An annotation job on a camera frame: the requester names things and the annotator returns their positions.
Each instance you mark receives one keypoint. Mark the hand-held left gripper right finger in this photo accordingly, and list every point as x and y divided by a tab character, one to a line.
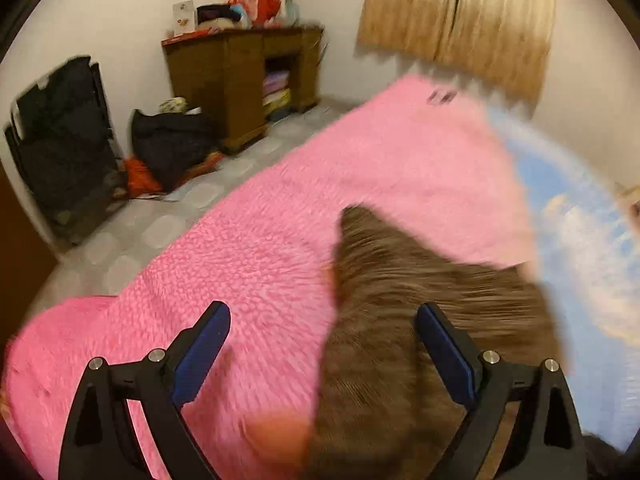
447	355

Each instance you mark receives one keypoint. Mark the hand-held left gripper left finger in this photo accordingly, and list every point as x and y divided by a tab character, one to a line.
200	360

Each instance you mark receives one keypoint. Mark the brown knit garment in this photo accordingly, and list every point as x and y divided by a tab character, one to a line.
390	310

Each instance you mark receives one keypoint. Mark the folded clothes stack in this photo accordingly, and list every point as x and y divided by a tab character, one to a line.
276	92

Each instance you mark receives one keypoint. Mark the pink and blue blanket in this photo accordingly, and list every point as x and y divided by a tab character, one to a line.
250	235

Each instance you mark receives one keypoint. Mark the orange cloth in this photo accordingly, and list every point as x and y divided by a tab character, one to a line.
142	180

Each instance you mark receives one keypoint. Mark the brown wooden door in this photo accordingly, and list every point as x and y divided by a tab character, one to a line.
20	250

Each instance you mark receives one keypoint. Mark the black bag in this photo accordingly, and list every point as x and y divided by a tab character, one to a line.
172	145

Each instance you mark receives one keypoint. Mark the black panel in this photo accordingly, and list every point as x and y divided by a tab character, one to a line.
65	150

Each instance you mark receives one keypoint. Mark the wooden cabinet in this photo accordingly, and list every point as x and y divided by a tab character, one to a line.
220	85

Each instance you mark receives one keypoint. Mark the tan curtain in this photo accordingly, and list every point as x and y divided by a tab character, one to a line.
455	20

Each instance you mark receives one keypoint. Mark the white card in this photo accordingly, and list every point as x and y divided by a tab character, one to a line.
184	17

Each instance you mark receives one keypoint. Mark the black and beige cloth pile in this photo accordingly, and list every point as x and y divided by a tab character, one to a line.
220	17

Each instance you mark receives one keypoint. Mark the red bag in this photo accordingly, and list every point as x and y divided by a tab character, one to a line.
255	5

